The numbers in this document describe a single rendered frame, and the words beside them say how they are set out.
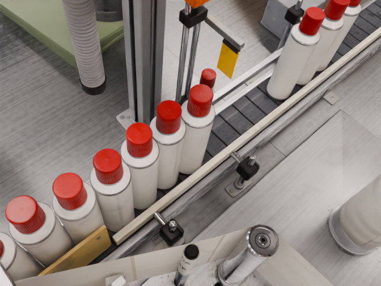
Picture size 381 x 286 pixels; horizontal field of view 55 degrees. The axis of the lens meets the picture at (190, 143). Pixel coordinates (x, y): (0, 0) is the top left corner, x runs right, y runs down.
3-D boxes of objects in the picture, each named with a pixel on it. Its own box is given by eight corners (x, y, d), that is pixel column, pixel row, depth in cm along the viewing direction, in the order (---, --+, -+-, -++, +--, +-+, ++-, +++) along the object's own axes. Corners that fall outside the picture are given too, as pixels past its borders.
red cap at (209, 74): (214, 89, 83) (216, 79, 80) (199, 88, 82) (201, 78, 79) (214, 78, 84) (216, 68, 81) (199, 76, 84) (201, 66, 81)
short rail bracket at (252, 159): (238, 195, 70) (254, 167, 60) (228, 184, 71) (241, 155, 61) (250, 185, 71) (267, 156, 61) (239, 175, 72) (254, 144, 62)
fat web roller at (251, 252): (231, 295, 56) (265, 269, 40) (210, 271, 57) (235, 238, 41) (251, 274, 58) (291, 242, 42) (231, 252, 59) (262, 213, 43)
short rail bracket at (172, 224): (168, 257, 63) (172, 237, 53) (145, 230, 65) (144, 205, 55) (182, 245, 64) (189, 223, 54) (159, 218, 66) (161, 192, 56)
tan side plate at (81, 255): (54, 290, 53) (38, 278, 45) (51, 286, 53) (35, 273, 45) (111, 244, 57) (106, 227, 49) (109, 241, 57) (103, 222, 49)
